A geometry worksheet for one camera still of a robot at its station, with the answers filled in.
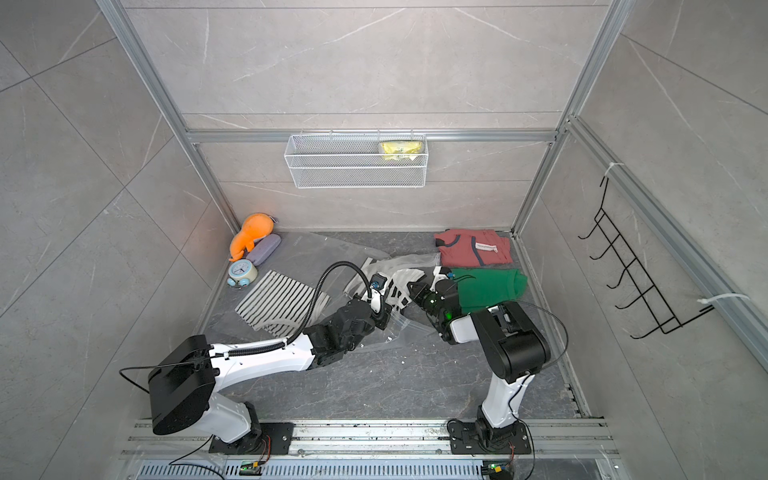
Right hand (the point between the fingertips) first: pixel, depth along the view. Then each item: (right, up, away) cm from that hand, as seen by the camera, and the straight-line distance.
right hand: (408, 283), depth 94 cm
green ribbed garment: (+25, -2, +7) cm, 26 cm away
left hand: (-6, 0, -16) cm, 17 cm away
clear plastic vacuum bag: (-21, -2, +4) cm, 21 cm away
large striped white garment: (-42, -8, +4) cm, 43 cm away
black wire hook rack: (+51, +5, -27) cm, 58 cm away
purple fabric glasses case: (-54, +12, +16) cm, 57 cm away
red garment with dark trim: (+26, +12, +18) cm, 34 cm away
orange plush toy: (-58, +20, +18) cm, 64 cm away
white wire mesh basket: (-17, +41, +6) cm, 45 cm away
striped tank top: (-1, +7, +2) cm, 7 cm away
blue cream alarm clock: (-58, +3, +9) cm, 59 cm away
